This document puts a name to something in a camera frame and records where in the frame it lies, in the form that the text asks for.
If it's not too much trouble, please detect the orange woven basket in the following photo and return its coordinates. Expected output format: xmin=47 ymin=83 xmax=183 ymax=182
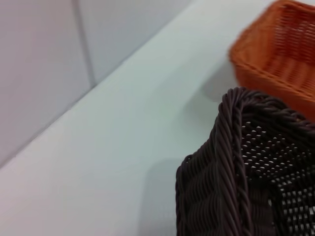
xmin=228 ymin=0 xmax=315 ymax=116

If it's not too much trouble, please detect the brown woven basket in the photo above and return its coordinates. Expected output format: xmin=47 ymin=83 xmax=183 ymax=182
xmin=175 ymin=86 xmax=315 ymax=236

